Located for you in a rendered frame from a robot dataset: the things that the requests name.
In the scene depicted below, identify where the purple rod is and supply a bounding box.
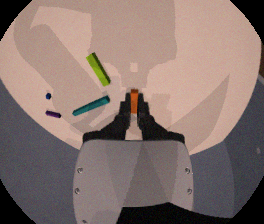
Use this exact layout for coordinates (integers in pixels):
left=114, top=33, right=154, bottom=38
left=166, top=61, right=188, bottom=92
left=45, top=111, right=61, bottom=118

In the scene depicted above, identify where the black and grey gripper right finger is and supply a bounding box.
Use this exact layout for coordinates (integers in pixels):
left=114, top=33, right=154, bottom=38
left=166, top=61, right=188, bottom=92
left=137, top=93, right=185, bottom=144

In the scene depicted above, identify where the lime green rod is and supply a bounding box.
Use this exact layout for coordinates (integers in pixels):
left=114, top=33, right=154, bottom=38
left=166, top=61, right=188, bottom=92
left=86, top=52, right=111, bottom=86

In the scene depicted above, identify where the turquoise rod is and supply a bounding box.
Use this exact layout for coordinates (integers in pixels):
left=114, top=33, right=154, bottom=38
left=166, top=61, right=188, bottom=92
left=72, top=95, right=110, bottom=116

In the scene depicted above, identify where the orange rod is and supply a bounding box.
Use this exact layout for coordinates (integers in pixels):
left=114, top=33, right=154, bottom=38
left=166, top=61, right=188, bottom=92
left=131, top=89, right=138, bottom=114

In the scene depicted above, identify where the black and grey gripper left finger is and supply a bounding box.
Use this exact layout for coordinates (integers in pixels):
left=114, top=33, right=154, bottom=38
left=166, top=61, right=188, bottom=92
left=83, top=93, right=131, bottom=143

